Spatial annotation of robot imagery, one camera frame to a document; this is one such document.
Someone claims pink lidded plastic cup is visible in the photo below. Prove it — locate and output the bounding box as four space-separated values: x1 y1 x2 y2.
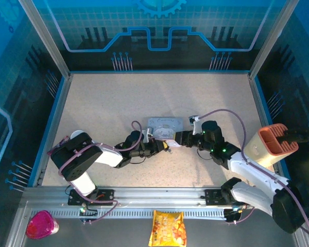
25 210 60 240

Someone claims purple snack packet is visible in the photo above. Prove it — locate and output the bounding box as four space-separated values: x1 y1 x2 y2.
47 135 70 155

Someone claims yellow chips bag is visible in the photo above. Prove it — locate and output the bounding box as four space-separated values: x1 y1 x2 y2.
148 209 187 247

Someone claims slotted aluminium cable duct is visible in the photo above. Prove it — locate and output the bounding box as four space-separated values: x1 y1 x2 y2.
30 208 229 220

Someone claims pale blue cartoon tin box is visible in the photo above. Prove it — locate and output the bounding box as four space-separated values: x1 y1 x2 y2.
143 116 185 142

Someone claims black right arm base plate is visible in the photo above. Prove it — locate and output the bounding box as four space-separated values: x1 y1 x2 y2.
204 189 248 206

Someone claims aluminium frame post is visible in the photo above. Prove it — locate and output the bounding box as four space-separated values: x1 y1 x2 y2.
18 0 73 79
248 0 299 79

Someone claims cream holder with orange top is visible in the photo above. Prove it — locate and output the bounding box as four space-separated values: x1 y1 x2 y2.
243 123 299 169

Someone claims black handle in holder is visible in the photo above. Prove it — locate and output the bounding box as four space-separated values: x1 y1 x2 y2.
277 130 309 146

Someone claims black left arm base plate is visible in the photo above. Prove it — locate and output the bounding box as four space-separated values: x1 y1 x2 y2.
67 189 115 206

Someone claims aluminium mounting rail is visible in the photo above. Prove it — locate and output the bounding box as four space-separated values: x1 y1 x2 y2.
23 187 248 207

